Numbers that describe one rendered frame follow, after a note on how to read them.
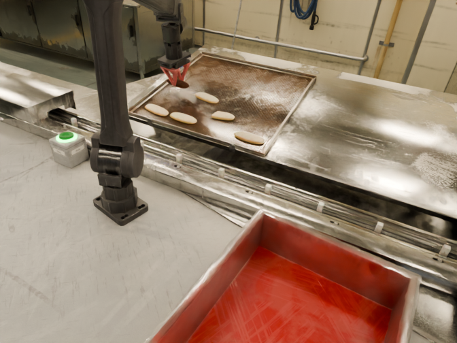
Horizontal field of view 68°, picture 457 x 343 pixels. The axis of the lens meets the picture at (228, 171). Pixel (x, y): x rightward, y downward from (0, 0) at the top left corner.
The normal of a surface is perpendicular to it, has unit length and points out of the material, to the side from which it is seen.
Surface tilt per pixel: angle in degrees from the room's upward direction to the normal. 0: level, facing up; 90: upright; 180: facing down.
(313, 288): 0
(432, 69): 90
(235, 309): 0
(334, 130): 10
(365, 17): 90
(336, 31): 90
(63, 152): 90
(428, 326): 0
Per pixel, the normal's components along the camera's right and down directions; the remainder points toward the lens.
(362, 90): -0.02, -0.73
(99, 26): -0.13, 0.48
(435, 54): -0.46, 0.48
